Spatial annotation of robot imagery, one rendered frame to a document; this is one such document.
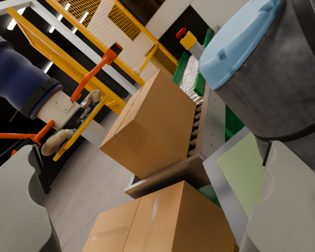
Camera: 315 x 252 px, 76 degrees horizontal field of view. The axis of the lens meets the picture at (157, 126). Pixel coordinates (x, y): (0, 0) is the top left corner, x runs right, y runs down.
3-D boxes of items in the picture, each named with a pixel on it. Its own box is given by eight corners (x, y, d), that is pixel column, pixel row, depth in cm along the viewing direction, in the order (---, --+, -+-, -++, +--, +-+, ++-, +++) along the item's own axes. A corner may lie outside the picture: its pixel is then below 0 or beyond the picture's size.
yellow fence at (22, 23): (160, 151, 298) (29, 47, 236) (164, 145, 300) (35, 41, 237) (189, 164, 217) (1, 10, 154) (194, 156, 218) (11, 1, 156)
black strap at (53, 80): (53, 98, 115) (47, 93, 114) (66, 75, 99) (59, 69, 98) (24, 125, 100) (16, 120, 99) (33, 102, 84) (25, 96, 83)
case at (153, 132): (163, 126, 185) (130, 98, 173) (197, 103, 160) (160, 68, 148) (144, 182, 142) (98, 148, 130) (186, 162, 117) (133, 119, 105)
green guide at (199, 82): (211, 34, 278) (207, 29, 276) (217, 28, 272) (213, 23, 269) (199, 97, 163) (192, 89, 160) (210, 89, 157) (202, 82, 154)
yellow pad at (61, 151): (89, 118, 128) (83, 113, 126) (96, 111, 121) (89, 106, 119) (55, 161, 105) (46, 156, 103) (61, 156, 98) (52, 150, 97)
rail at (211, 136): (223, 37, 278) (214, 27, 272) (226, 34, 274) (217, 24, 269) (217, 177, 111) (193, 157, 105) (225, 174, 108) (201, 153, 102)
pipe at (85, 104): (86, 113, 125) (78, 108, 123) (103, 93, 108) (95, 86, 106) (50, 156, 102) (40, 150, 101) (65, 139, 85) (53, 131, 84)
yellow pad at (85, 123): (102, 104, 115) (95, 99, 113) (110, 95, 108) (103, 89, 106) (66, 150, 92) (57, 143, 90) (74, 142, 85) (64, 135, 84)
